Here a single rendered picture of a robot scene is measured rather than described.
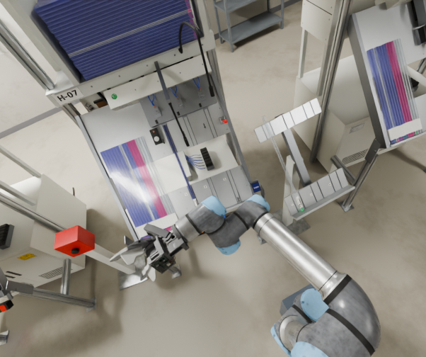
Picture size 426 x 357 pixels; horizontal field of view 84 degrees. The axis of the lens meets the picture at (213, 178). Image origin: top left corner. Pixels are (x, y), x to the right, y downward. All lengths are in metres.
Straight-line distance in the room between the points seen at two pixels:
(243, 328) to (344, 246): 0.92
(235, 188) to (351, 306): 0.78
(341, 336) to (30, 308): 2.40
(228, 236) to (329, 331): 0.34
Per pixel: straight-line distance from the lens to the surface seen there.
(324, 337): 0.69
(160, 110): 1.18
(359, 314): 0.70
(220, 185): 1.26
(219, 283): 1.92
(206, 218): 0.72
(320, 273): 0.72
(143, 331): 2.06
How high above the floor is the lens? 1.86
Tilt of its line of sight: 54 degrees down
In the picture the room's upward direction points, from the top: 20 degrees counter-clockwise
